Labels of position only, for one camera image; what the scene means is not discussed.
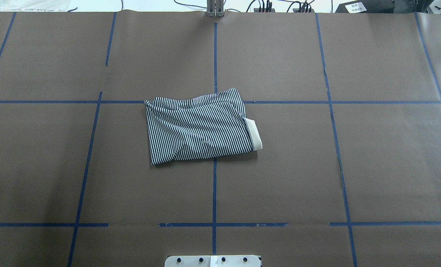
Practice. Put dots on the clear plastic paper sleeve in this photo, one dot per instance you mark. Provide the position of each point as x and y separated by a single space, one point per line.
34 5

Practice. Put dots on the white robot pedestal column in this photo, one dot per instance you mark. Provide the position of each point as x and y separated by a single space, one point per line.
214 261

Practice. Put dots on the brown paper table cover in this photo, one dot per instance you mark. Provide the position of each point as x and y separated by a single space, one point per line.
348 107

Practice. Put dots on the upper black orange connector box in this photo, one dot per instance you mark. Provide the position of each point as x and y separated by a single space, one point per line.
264 6

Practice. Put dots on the blue white striped polo shirt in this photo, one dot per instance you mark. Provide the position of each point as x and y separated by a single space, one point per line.
204 127

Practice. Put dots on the black box with white label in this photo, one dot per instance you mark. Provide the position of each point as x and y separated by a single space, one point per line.
366 6

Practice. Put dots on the aluminium frame post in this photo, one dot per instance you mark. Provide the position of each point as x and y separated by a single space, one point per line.
215 8

